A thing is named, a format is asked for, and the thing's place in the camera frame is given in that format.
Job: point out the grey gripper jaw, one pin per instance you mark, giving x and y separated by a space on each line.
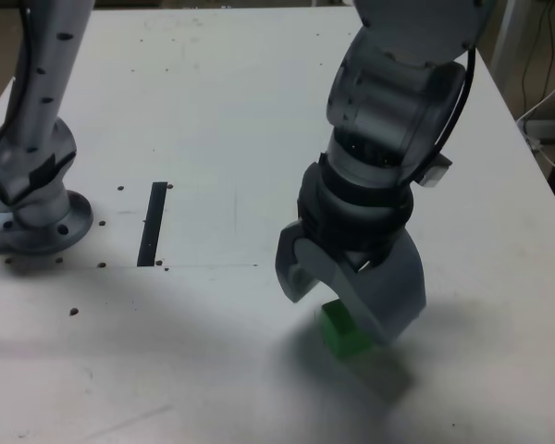
289 263
388 300

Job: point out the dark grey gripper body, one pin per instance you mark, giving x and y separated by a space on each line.
359 259

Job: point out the green cube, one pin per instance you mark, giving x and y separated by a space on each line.
347 343

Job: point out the black tape strip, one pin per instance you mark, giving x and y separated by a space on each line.
151 222

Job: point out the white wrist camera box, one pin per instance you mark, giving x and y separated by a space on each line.
435 172

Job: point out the white metal post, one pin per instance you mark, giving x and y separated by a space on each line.
506 32

